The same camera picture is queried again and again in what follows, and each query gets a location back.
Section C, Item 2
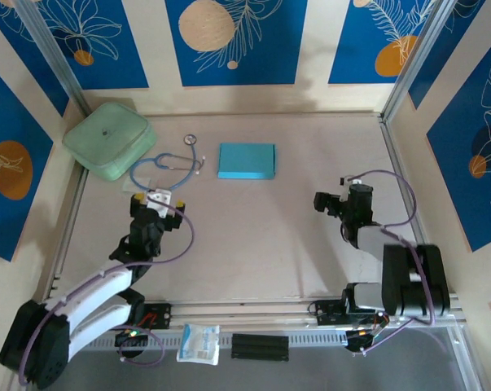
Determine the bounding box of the blue and white paper box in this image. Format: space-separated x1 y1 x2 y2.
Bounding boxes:
217 142 278 181

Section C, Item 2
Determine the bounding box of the mint green zipper pouch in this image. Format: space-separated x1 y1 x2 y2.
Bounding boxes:
61 101 157 182

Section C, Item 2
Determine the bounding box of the blue stethoscope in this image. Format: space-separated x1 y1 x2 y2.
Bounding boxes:
129 134 208 192

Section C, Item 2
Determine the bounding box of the left black controller board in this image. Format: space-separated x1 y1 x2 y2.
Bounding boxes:
113 328 149 360

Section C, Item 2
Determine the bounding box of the black controller board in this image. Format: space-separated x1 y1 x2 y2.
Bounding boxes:
344 327 388 358
113 328 149 360

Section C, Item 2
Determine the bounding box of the white gauze packet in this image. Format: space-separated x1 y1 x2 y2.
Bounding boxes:
176 323 221 366

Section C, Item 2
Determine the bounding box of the right black controller board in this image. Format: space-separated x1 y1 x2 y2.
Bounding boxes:
344 327 388 358

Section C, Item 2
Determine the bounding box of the black ribbed block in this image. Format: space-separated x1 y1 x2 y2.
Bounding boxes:
230 332 290 362

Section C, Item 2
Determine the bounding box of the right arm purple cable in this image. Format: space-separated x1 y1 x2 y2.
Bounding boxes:
346 169 437 356

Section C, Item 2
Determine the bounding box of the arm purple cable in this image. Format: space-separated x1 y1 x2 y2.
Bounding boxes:
16 205 196 386
346 169 437 356

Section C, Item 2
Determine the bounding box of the aluminium table side rail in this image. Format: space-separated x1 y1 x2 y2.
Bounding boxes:
43 169 90 305
379 113 444 297

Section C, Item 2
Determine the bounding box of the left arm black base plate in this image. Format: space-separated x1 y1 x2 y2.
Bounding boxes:
141 303 173 331

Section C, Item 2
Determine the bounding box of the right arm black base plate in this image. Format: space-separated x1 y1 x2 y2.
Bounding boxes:
314 299 389 327

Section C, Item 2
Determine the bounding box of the long aluminium mounting rail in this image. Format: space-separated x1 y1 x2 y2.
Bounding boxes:
19 300 466 336

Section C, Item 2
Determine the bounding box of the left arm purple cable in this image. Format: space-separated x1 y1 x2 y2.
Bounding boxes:
16 205 196 386

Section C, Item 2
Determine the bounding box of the grey slotted cable duct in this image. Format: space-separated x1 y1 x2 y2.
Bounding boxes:
81 332 350 352

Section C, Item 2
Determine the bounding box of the aluminium frame post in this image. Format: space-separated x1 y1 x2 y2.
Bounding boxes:
12 0 92 119
381 0 462 123

